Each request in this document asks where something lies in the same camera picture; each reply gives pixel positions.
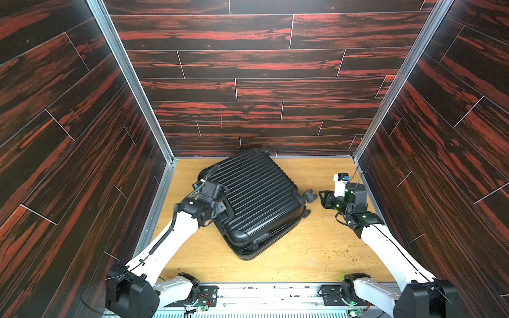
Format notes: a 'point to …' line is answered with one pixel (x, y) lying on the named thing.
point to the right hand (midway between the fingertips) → (328, 191)
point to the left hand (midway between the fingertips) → (221, 205)
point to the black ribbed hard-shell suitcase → (263, 201)
